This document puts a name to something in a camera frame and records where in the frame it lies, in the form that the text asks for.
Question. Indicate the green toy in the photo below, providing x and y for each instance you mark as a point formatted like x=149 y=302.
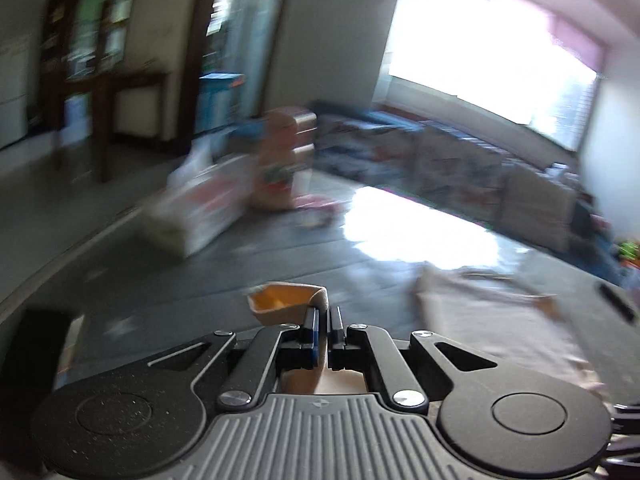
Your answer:
x=629 y=251

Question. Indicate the pink curtain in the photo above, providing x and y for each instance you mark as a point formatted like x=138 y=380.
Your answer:
x=565 y=25

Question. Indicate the white cardboard box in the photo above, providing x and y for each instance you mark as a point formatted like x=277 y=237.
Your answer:
x=200 y=205

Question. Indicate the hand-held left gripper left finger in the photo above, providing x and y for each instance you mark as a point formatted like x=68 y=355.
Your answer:
x=313 y=332

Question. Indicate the glass door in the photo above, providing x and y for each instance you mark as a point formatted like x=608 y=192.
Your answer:
x=235 y=35

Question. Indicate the pink item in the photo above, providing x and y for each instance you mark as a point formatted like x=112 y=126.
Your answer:
x=317 y=206

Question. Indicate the plain brown cardboard box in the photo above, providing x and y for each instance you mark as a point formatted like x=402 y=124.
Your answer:
x=537 y=207

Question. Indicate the blue box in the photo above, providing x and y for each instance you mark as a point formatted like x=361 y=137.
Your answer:
x=220 y=100

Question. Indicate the dark wooden table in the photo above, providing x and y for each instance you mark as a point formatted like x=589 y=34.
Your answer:
x=105 y=95

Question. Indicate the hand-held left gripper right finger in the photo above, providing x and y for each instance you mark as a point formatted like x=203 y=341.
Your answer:
x=333 y=332

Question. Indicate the bright window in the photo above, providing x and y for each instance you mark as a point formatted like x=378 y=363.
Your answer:
x=480 y=40

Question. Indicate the white appliance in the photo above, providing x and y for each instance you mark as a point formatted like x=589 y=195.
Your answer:
x=12 y=95

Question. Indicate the dark blue cloth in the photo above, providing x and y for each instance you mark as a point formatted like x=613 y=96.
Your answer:
x=592 y=240

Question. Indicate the row of printed boxes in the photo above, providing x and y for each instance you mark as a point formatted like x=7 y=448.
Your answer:
x=415 y=160

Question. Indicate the dark wooden cabinet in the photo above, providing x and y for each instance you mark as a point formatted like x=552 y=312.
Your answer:
x=85 y=35

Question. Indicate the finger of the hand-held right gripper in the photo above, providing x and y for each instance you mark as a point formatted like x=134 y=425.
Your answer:
x=617 y=302

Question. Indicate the brown cardboard box stack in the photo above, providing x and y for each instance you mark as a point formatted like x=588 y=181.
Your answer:
x=282 y=160

